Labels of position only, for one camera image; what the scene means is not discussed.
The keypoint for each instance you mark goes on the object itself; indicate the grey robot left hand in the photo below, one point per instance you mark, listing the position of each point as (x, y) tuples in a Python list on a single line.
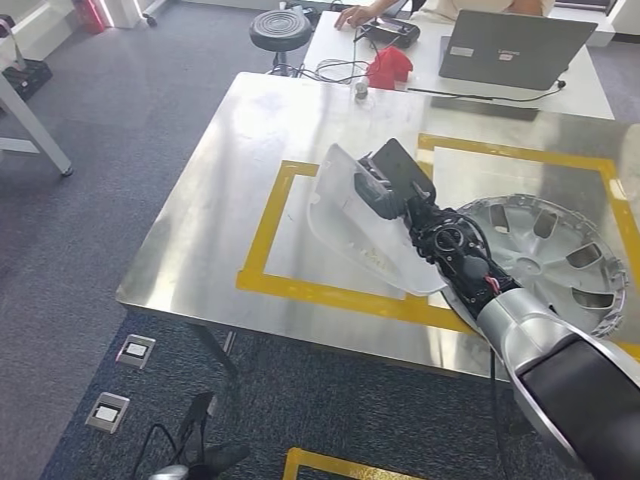
[(225, 457)]

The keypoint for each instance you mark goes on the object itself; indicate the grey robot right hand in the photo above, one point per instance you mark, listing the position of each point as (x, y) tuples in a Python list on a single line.
[(380, 199)]

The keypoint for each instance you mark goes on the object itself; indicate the white plastic cover part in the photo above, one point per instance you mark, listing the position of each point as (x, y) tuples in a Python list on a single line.
[(340, 225)]

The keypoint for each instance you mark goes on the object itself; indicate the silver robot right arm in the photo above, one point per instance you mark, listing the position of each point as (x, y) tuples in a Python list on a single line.
[(550, 358)]

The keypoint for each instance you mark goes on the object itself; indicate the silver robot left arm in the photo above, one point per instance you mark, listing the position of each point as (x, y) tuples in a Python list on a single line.
[(167, 474)]

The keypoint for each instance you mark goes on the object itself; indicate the steel workbench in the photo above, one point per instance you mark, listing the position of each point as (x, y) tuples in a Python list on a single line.
[(225, 199)]

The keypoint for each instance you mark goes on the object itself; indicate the small metal cylinder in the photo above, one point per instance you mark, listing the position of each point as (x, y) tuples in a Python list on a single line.
[(361, 89)]

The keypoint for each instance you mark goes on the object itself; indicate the yellow floor tape square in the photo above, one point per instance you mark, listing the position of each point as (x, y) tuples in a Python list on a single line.
[(310, 460)]

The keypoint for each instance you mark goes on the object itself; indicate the red cloth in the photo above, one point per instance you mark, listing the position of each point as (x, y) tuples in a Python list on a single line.
[(390, 66)]

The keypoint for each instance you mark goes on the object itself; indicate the yellow tape rectangle outline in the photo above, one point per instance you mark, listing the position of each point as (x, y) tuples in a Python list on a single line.
[(270, 225)]

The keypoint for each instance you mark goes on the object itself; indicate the metal floor socket plate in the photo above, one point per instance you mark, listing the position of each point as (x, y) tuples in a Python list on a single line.
[(107, 413), (135, 351)]

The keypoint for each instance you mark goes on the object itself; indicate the white desk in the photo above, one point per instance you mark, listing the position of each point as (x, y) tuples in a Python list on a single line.
[(330, 46)]

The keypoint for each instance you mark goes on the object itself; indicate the black handheld controller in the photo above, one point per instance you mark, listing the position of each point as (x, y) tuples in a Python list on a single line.
[(390, 32)]

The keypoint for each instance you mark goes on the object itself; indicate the person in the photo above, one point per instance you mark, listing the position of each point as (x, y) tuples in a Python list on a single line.
[(360, 12)]

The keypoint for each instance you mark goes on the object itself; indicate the black round stool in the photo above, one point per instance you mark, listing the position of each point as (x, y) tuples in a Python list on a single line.
[(280, 28)]

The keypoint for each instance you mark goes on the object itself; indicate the silver wheel hubcap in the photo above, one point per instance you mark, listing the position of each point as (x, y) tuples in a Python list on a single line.
[(540, 252)]

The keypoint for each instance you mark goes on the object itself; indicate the dark grey laptop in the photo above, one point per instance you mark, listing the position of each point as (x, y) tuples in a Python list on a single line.
[(515, 53)]

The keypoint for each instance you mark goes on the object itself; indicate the black floor box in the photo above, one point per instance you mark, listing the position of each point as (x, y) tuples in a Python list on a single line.
[(30, 76)]

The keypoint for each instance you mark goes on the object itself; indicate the white table frame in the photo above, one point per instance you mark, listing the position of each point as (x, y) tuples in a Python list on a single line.
[(35, 126)]

